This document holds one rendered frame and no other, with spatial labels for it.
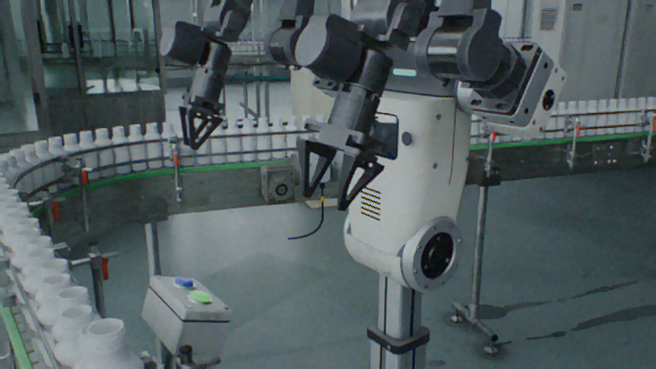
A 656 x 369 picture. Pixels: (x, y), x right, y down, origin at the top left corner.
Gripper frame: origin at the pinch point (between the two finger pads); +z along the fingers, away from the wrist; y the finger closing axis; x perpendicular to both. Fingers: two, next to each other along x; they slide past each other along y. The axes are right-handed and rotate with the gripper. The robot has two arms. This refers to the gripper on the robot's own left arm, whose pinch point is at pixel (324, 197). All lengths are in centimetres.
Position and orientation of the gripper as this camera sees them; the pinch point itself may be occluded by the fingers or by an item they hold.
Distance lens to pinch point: 71.8
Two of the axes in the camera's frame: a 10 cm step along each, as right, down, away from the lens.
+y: 7.3, 2.6, -6.3
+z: -3.2, 9.5, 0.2
